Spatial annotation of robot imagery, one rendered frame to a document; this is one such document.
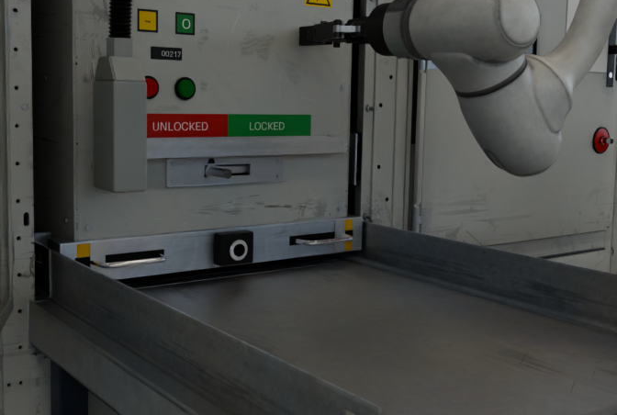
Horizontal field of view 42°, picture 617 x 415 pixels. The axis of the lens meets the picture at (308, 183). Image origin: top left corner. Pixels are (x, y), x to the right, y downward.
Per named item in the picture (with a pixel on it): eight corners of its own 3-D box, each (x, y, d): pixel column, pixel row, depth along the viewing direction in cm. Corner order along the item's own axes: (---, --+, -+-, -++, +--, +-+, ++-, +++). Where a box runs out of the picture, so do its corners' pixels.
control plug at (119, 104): (148, 191, 107) (149, 57, 105) (113, 193, 104) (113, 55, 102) (124, 185, 113) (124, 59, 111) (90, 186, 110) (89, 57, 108)
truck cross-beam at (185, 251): (362, 250, 143) (363, 216, 143) (60, 286, 111) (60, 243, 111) (343, 245, 147) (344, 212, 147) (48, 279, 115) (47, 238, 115)
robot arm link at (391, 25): (454, 61, 112) (423, 62, 117) (456, -6, 111) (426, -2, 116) (406, 59, 107) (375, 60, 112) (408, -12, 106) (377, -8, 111)
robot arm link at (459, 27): (391, 15, 105) (432, 97, 110) (484, 5, 92) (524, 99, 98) (440, -30, 109) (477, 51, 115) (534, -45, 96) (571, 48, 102)
